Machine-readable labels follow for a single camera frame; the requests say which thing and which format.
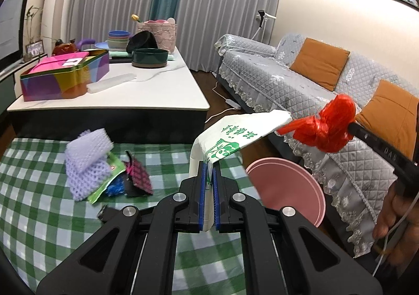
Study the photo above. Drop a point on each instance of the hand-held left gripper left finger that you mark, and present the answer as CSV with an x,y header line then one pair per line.
x,y
203,196

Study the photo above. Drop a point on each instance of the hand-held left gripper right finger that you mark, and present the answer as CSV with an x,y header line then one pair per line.
x,y
216,196

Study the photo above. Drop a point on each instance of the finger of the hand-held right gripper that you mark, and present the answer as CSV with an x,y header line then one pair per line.
x,y
363,134

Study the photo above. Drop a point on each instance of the knotted red plastic bag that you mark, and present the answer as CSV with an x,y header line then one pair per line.
x,y
330,128

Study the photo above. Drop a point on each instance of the white paper bag green print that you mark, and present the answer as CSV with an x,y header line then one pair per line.
x,y
229,138

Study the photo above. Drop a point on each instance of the pink and black patterned packet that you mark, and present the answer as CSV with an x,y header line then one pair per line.
x,y
139,175

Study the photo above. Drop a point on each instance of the pink plastic bin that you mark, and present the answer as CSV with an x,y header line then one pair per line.
x,y
288,190

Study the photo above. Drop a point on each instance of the blue wrapper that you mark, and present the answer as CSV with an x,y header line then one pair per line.
x,y
116,188

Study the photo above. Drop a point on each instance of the green snack packet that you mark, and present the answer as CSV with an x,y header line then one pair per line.
x,y
113,171

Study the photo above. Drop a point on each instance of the purple foam net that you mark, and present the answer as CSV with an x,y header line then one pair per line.
x,y
88,183

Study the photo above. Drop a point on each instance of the purple foam net sleeve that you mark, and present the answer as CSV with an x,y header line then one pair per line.
x,y
86,149

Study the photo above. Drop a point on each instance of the person's right hand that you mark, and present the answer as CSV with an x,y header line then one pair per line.
x,y
399,216

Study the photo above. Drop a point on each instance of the orange cushion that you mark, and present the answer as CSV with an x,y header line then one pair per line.
x,y
319,64
389,111

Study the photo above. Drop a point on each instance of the white power strip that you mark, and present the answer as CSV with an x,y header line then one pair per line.
x,y
234,104

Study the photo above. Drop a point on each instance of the grey quilted sofa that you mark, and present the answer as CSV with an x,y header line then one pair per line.
x,y
278,85

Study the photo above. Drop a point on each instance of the white top coffee table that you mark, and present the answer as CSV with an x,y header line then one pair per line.
x,y
157,92

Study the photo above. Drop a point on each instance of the dark green bowl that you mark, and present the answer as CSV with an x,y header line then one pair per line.
x,y
150,57

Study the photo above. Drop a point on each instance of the green checked tablecloth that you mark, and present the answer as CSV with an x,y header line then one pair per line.
x,y
49,232

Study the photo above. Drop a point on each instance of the lace covered basket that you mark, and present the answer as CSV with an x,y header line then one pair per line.
x,y
165,36

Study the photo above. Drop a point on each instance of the black bowl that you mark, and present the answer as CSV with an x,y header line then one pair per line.
x,y
142,41

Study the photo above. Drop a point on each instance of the stack of coloured bowls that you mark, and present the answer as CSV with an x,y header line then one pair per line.
x,y
118,42

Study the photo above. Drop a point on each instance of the pink bowl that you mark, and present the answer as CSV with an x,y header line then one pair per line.
x,y
155,21

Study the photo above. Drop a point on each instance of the colourful tin box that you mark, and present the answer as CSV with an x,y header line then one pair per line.
x,y
59,85

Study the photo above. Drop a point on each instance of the blue bowl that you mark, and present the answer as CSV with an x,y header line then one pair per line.
x,y
119,34

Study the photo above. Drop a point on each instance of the yellow flower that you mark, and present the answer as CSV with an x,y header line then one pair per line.
x,y
135,18

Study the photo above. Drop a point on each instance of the magenta box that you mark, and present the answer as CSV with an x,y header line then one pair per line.
x,y
52,64

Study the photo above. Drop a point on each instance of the red teapot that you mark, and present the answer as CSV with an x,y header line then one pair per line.
x,y
65,48

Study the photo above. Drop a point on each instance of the white standing air conditioner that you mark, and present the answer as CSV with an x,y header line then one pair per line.
x,y
57,3

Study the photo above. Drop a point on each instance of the potted bamboo plant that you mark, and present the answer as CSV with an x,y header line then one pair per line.
x,y
31,23

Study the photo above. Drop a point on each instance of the television with white cover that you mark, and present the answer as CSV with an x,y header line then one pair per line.
x,y
11,30

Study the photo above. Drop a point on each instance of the small photo frame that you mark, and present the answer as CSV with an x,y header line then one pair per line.
x,y
34,49

